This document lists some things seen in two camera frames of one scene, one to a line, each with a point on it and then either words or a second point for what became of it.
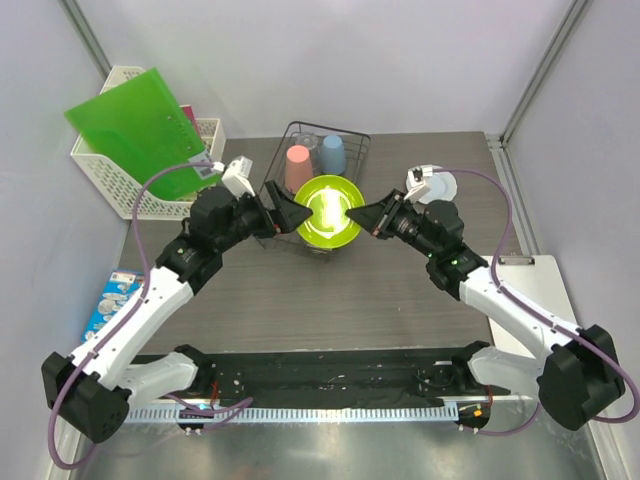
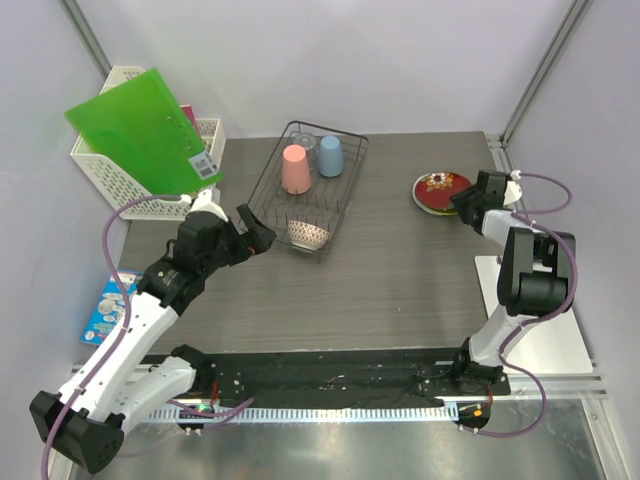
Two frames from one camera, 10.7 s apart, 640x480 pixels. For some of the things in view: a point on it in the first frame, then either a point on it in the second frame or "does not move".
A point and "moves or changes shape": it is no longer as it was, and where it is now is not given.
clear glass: x=307 y=139 does not move
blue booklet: x=119 y=289 does not move
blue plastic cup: x=332 y=155 does not move
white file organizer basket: x=121 y=188 does not move
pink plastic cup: x=298 y=167 does not move
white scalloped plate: x=443 y=187 moves or changes shape
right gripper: x=380 y=217 → x=459 y=201
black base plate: x=330 y=377 does not move
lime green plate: x=329 y=197 moves or changes shape
